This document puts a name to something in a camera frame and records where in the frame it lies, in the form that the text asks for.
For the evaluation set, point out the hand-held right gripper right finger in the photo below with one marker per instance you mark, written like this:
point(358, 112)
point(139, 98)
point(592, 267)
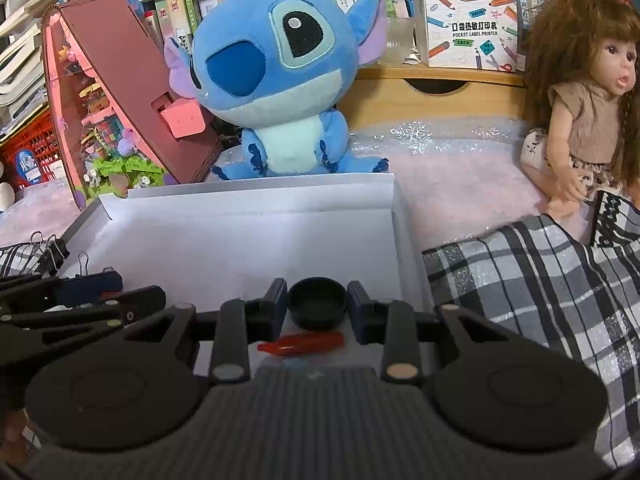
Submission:
point(358, 312)

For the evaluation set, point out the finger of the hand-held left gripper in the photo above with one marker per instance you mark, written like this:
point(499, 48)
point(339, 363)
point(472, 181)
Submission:
point(135, 302)
point(90, 287)

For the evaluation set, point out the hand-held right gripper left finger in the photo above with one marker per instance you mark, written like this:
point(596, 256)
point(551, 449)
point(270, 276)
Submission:
point(276, 307)

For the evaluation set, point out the black binder clip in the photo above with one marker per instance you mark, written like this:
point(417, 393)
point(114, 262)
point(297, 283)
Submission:
point(47, 252)
point(85, 263)

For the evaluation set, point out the black round cap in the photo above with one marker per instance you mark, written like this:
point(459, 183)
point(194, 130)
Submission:
point(318, 305)

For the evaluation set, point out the red pen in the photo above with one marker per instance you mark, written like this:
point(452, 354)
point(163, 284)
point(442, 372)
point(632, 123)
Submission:
point(302, 342)

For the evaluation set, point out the white cardboard box tray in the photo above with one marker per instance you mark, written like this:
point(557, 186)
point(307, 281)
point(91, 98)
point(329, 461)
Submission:
point(240, 240)

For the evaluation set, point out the red plastic crate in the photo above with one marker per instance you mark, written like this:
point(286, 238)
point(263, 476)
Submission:
point(30, 155)

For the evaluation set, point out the pink triangular miniature house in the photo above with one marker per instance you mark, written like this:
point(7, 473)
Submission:
point(125, 110)

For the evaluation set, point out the black white plaid blanket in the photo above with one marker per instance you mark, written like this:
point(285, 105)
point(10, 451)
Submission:
point(540, 290)

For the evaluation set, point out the blue alien plush toy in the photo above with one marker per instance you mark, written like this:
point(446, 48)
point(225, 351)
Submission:
point(280, 75)

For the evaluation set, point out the wooden drawer organizer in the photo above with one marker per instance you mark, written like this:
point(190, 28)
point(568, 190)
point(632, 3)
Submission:
point(435, 92)

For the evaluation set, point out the stack of grey paperback books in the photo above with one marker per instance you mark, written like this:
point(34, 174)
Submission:
point(30, 35)

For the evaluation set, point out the clear plastic cup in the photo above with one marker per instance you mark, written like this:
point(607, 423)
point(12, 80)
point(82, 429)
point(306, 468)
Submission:
point(400, 42)

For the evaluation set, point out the brown haired baby doll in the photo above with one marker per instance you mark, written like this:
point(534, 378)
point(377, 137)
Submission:
point(580, 100)

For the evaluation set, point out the white label printer box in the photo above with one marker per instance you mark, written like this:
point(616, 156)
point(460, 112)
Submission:
point(467, 25)

